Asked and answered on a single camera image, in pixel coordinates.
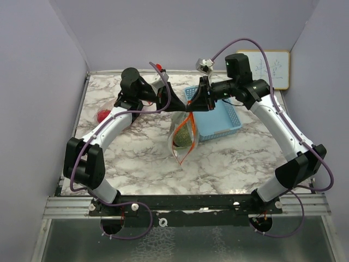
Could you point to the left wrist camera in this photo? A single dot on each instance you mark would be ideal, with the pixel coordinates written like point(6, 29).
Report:
point(157, 82)

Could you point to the small whiteboard with stand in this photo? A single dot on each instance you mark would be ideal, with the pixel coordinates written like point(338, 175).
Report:
point(279, 66)

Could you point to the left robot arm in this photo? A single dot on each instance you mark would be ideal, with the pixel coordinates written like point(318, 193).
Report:
point(84, 158)

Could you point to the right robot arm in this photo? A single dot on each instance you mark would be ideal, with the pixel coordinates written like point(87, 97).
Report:
point(302, 155)

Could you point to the light blue plastic basket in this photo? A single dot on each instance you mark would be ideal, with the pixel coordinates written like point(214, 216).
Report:
point(221, 121)

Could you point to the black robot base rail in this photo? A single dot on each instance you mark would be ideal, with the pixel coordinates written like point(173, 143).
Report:
point(184, 210)

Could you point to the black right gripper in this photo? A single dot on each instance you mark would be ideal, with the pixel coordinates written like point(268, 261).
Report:
point(202, 101)

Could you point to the bright red apple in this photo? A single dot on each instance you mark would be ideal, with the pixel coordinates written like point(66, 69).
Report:
point(102, 114)

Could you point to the clear zip bag orange zipper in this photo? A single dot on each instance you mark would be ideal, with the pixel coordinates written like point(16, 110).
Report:
point(108, 105)

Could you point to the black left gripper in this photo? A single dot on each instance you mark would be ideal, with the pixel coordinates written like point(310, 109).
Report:
point(175, 103)

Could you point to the green netted melon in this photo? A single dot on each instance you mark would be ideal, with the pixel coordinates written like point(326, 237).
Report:
point(181, 137)

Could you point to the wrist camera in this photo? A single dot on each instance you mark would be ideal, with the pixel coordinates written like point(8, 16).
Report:
point(205, 66)
point(157, 82)

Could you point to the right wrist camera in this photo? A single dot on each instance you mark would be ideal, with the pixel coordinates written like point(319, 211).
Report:
point(205, 66)

